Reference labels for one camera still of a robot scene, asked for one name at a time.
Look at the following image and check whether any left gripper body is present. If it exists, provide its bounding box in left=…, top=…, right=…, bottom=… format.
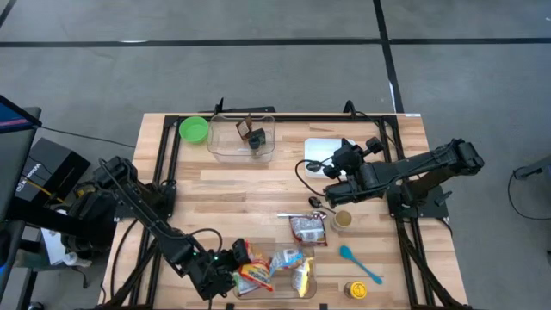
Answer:
left=184, top=239, right=251, bottom=301

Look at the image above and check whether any white plastic tray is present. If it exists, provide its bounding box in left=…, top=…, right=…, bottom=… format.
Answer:
left=303, top=137, right=358, bottom=179

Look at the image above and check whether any black case with white lettering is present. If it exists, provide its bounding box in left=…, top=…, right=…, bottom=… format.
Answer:
left=16, top=136, right=92, bottom=203

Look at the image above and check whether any green plastic bowl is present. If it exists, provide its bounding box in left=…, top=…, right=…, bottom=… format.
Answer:
left=178, top=115, right=211, bottom=146

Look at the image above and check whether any yellow-lidded jar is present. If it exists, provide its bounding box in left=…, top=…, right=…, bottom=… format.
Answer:
left=343, top=281, right=369, bottom=301

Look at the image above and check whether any small cup of brown liquid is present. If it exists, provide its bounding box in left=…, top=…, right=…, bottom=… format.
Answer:
left=330, top=209, right=356, bottom=233

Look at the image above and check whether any thick black curved cable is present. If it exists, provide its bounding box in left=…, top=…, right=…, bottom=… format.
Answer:
left=343, top=99, right=367, bottom=120

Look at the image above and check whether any teal plastic spoon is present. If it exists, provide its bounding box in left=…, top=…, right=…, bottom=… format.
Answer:
left=338, top=244, right=384, bottom=286

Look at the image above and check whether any yellow ramen packet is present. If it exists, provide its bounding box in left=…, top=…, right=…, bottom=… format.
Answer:
left=290, top=257, right=315, bottom=298

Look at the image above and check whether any clear plastic bin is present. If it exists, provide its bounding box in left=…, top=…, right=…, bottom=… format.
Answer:
left=207, top=113, right=277, bottom=164
left=232, top=240, right=319, bottom=301

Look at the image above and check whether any blue beef ramen packet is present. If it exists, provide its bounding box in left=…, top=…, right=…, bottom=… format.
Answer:
left=269, top=247, right=305, bottom=276

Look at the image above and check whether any red ramen packet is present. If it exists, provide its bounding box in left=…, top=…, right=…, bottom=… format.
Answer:
left=288, top=214, right=329, bottom=247
left=238, top=239, right=276, bottom=293

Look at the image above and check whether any monitor with blue screen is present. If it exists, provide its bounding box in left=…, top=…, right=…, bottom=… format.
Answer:
left=0, top=93, right=43, bottom=225

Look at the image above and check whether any white paper sheet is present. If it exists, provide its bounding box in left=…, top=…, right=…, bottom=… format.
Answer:
left=40, top=227, right=78, bottom=266

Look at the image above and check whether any small brown labelled packet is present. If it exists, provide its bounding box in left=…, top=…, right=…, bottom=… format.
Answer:
left=235, top=114, right=256, bottom=142

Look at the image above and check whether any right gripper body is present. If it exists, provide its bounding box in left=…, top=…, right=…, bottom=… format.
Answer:
left=322, top=137, right=387, bottom=208

